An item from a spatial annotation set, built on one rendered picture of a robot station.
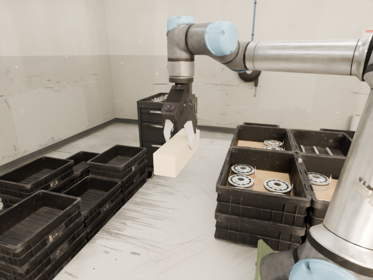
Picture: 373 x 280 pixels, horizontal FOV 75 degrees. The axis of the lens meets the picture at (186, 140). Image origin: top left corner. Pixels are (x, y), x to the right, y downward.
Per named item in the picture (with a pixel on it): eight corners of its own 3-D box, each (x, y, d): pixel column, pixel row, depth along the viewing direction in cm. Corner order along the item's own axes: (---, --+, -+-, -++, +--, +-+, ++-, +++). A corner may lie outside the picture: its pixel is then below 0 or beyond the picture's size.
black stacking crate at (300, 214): (305, 233, 78) (311, 202, 75) (213, 216, 86) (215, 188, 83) (292, 176, 114) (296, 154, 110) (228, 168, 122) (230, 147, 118)
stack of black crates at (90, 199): (92, 260, 152) (84, 214, 140) (53, 249, 160) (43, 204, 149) (126, 220, 188) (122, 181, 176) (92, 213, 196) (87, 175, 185)
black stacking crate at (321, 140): (366, 185, 107) (373, 161, 103) (293, 176, 115) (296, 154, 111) (340, 152, 142) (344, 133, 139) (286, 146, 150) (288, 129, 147)
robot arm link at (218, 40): (247, 33, 62) (212, 35, 69) (226, 13, 54) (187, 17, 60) (241, 64, 63) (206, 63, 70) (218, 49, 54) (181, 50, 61)
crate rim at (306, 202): (311, 208, 75) (312, 201, 74) (214, 193, 83) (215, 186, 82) (295, 157, 111) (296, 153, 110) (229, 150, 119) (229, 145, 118)
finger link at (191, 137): (204, 143, 78) (196, 114, 75) (199, 149, 72) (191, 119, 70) (195, 144, 79) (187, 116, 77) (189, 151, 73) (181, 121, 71)
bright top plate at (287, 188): (292, 194, 91) (292, 193, 91) (264, 191, 94) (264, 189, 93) (288, 181, 100) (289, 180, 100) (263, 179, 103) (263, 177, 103)
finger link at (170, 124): (175, 142, 81) (182, 116, 77) (168, 148, 75) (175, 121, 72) (166, 138, 81) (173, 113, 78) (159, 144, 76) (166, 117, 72)
